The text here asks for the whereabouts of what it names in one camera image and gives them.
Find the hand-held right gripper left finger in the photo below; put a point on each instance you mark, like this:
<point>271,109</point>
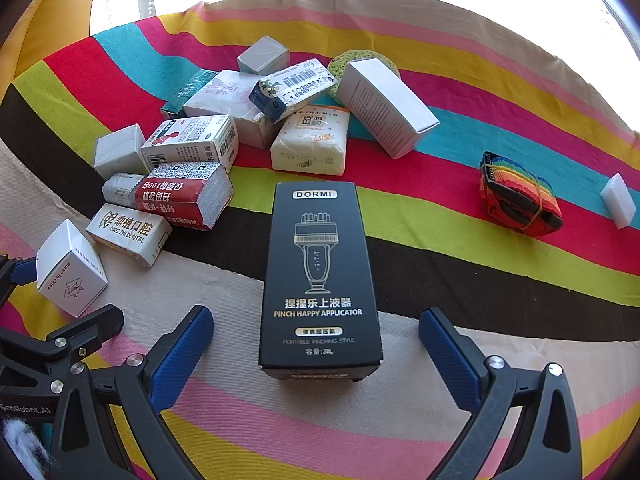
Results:
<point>180,355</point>

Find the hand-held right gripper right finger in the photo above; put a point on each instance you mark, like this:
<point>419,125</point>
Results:
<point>445,355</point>

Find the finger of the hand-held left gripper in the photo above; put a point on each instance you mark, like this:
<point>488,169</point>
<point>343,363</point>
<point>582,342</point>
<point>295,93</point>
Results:
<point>95,325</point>
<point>22,270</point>

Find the white cube box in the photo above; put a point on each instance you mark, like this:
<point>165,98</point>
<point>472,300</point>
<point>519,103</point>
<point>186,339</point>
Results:
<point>70,270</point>

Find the white gold dental box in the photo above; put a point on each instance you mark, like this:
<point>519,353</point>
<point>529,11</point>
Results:
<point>125,232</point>

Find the black applicator box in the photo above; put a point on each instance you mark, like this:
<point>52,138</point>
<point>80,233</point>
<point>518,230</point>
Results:
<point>320,270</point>

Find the white foam block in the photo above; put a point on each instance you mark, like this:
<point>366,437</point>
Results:
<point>620,200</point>

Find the white box with pink flower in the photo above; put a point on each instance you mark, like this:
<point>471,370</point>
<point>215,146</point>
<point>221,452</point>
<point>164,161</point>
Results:
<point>225,95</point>

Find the green round sponge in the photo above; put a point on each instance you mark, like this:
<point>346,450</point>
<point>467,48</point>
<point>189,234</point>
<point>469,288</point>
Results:
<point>339,67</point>

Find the white fluffy fur trim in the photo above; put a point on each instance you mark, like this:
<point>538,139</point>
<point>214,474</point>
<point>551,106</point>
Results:
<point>17,447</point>

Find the striped colourful cloth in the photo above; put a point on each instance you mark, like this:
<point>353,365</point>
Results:
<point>500,310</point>

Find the silver white tube box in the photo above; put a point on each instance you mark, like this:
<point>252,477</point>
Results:
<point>120,190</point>

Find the red white tissue pack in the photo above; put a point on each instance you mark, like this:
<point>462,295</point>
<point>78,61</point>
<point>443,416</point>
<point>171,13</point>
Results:
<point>175,200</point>

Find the small white box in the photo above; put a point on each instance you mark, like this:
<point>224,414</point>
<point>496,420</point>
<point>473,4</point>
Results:
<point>120,150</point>

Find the white red medicine box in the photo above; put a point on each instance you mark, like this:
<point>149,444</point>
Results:
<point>190,140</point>

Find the teal green box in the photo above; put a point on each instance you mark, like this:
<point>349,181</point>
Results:
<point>187,91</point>

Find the beige tissue packet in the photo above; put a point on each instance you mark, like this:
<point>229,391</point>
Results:
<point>310,145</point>

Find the yellow leather chair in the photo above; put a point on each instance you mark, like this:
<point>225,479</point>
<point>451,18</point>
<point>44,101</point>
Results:
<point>45,20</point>

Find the tall white carton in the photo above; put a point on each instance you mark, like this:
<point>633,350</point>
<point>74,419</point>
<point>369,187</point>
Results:
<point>385,110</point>

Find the blue white barcode box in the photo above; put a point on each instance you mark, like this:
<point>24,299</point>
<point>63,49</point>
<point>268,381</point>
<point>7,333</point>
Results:
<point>290,87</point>

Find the small grey box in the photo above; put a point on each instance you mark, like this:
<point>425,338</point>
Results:
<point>262,55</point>

